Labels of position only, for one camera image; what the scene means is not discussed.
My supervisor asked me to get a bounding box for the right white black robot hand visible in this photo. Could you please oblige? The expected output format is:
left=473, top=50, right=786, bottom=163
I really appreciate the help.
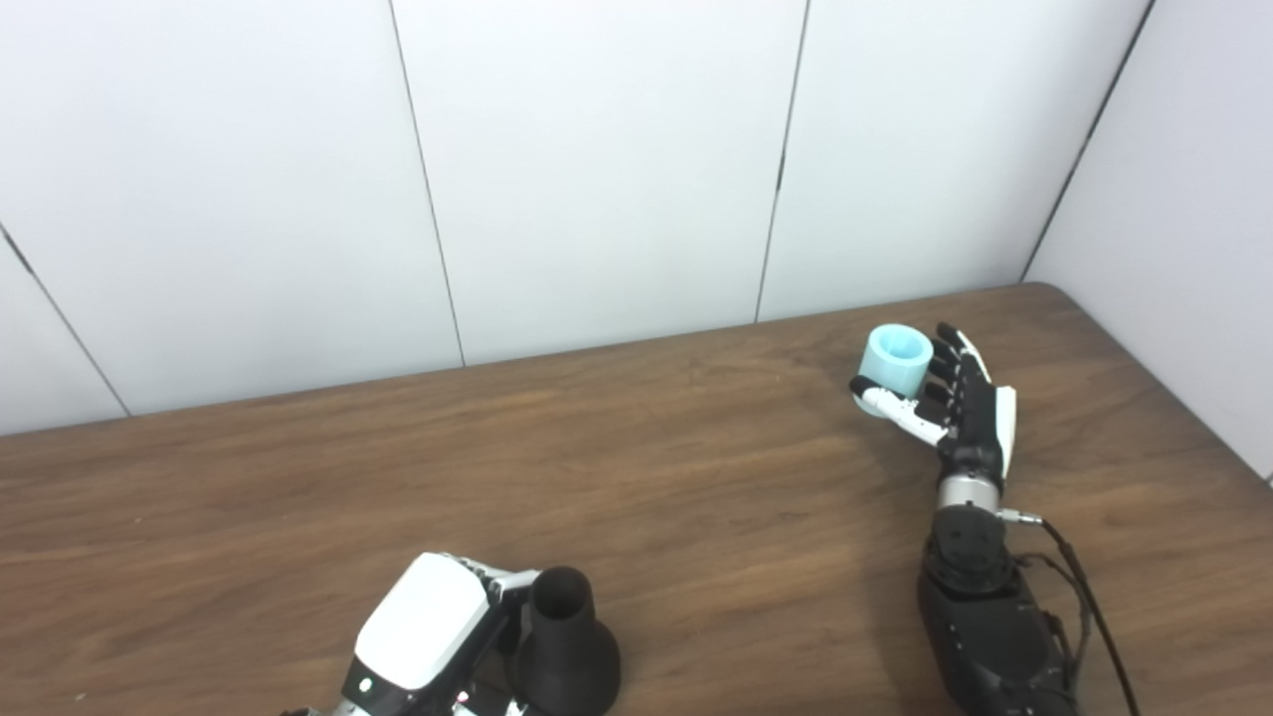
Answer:
left=848, top=322, right=1017, bottom=483

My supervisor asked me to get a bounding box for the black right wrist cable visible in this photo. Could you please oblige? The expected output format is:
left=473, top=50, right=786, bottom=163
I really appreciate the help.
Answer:
left=1000, top=507, right=1143, bottom=716

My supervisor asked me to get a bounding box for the light-blue hose piece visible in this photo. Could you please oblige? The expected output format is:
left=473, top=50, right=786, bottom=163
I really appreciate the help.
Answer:
left=855, top=325, right=935, bottom=419

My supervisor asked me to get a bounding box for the black funnel-shaped nozzle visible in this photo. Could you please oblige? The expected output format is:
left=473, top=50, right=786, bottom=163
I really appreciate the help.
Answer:
left=510, top=566, right=623, bottom=716

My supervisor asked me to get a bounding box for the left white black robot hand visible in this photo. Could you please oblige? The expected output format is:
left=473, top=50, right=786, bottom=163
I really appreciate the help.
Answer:
left=338, top=552, right=543, bottom=716

